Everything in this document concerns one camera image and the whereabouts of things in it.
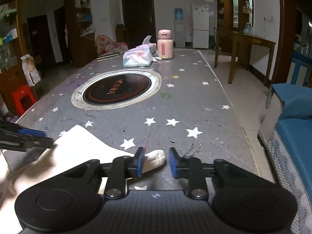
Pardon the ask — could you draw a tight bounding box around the cream white garment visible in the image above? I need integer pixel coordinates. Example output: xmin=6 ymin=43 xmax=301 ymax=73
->
xmin=0 ymin=124 xmax=166 ymax=234

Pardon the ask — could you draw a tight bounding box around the red plastic stool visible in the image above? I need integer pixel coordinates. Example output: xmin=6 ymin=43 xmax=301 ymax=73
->
xmin=11 ymin=85 xmax=37 ymax=116

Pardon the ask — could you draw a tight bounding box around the white milk carton box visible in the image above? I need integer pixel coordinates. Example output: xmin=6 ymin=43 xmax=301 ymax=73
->
xmin=21 ymin=54 xmax=41 ymax=87

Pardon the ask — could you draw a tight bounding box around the grey star patterned tablecloth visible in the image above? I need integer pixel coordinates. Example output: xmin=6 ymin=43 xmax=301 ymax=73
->
xmin=0 ymin=48 xmax=267 ymax=200

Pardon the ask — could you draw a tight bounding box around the round black induction cooker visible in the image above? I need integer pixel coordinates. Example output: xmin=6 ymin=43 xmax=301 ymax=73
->
xmin=71 ymin=69 xmax=162 ymax=110

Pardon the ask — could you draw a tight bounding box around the blue covered sofa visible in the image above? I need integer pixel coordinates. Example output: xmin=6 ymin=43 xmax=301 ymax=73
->
xmin=258 ymin=83 xmax=311 ymax=233

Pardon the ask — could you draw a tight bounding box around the tissue pack in plastic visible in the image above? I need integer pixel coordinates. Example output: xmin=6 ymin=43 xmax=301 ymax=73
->
xmin=123 ymin=35 xmax=157 ymax=68

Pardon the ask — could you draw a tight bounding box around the dark wooden shelf cabinet left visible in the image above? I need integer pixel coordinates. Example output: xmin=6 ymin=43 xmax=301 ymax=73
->
xmin=1 ymin=0 xmax=97 ymax=115

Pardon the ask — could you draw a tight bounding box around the pink patterned child seat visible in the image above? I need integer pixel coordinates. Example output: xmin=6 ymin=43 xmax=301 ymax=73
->
xmin=95 ymin=35 xmax=128 ymax=56

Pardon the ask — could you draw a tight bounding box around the pink thermos jug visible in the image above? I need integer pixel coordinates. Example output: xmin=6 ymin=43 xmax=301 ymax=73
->
xmin=157 ymin=30 xmax=174 ymax=60

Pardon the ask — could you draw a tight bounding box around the dark wooden side table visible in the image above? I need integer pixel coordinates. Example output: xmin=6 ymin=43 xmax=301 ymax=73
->
xmin=214 ymin=28 xmax=276 ymax=87

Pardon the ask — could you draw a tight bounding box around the white refrigerator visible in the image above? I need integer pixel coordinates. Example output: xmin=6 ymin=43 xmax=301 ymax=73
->
xmin=191 ymin=4 xmax=209 ymax=49

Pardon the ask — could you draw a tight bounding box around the water dispenser with blue bottle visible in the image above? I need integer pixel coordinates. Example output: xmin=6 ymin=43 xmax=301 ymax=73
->
xmin=174 ymin=8 xmax=185 ymax=48

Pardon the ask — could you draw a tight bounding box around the dark wooden door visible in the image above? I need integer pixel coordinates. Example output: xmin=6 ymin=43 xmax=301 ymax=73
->
xmin=122 ymin=0 xmax=157 ymax=49

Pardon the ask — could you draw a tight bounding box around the dark wooden display cabinet right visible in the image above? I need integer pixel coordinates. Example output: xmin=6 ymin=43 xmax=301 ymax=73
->
xmin=216 ymin=0 xmax=254 ymax=54

